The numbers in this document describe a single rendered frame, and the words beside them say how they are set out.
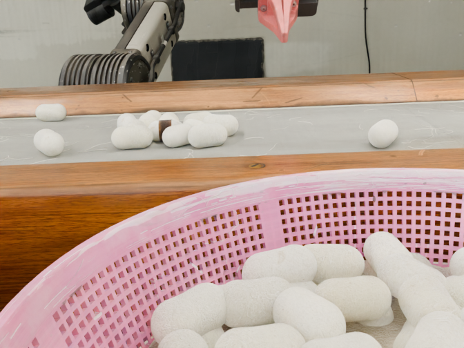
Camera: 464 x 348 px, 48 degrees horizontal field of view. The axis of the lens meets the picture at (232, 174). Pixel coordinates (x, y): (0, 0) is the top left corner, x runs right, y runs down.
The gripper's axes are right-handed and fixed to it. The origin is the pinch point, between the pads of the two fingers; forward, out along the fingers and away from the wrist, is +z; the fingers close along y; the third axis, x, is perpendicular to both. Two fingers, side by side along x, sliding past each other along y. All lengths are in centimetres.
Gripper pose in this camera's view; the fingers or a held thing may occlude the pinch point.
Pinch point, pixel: (284, 32)
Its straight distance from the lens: 59.4
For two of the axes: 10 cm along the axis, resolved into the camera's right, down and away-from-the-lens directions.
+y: 10.0, -0.5, 0.0
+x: 0.3, 5.5, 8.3
